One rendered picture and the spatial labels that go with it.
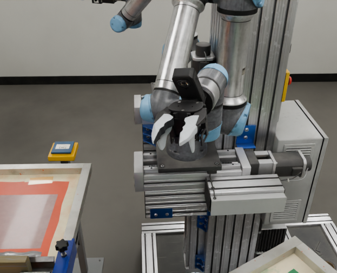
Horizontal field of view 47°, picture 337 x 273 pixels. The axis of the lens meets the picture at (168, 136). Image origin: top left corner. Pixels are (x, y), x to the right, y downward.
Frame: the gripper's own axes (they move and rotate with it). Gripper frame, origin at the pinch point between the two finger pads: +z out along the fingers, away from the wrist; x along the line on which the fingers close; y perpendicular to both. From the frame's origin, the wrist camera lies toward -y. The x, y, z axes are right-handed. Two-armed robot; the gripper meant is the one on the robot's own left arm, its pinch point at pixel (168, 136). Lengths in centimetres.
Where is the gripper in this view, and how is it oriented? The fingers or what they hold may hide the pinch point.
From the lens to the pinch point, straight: 71.1
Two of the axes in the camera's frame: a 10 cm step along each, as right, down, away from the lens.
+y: 1.3, 8.6, 4.9
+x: -9.3, -0.6, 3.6
